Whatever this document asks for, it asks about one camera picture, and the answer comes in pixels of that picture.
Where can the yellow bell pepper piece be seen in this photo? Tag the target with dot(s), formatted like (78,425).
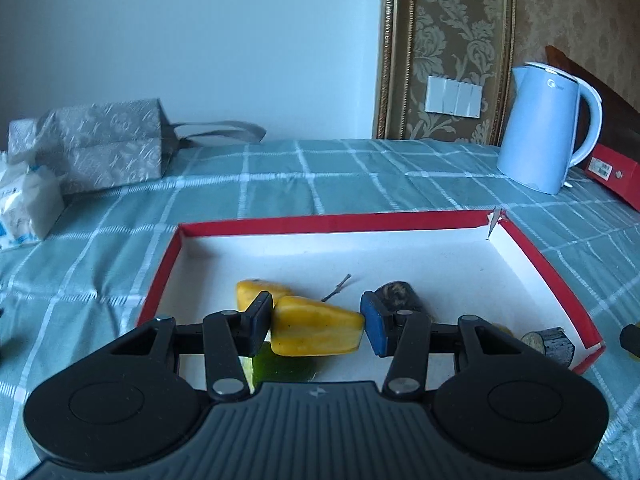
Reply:
(255,292)
(315,327)

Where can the teal checked cloth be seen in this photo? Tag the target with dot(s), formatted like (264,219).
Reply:
(325,180)

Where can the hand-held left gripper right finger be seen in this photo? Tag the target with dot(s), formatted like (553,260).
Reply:
(374,325)

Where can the tissue pack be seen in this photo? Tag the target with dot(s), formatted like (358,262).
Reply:
(30,205)

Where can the gold framed wall panel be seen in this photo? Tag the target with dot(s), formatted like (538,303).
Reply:
(450,25)

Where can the dark eggplant piece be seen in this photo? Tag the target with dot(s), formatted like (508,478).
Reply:
(550,347)
(402,297)

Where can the white wall switch panel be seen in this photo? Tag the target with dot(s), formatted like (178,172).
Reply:
(452,96)

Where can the small brown twig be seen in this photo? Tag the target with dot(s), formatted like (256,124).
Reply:
(336,289)

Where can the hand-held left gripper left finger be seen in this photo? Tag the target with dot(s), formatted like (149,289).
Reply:
(260,322)

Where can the green cucumber piece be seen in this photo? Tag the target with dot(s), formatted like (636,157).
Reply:
(285,367)

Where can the red cardboard tray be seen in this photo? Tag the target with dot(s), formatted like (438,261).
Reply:
(350,255)

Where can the light blue electric kettle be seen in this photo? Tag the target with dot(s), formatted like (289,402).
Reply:
(540,130)

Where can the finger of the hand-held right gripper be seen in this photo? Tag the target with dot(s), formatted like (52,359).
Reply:
(631,342)

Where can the red box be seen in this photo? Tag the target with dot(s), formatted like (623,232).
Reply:
(617,175)

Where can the grey patterned gift bag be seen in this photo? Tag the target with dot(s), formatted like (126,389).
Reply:
(100,145)

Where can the brown wooden headboard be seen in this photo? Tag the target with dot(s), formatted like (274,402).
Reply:
(615,115)

